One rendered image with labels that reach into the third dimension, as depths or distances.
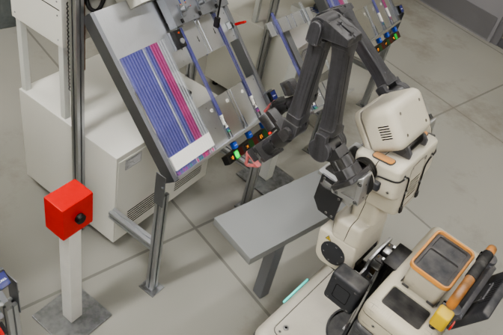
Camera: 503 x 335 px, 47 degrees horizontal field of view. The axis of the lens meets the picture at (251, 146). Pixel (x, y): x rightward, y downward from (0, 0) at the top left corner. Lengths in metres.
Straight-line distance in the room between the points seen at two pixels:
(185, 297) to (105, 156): 0.78
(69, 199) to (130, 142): 0.56
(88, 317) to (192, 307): 0.47
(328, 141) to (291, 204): 0.77
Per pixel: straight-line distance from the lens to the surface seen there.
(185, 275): 2.92
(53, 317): 2.77
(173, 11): 2.43
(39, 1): 2.50
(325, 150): 1.76
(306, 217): 2.46
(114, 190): 2.67
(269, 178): 3.45
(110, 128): 2.67
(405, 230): 3.49
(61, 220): 2.15
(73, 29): 2.30
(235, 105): 2.60
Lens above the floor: 2.35
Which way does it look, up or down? 40 degrees down
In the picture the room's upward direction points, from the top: 14 degrees clockwise
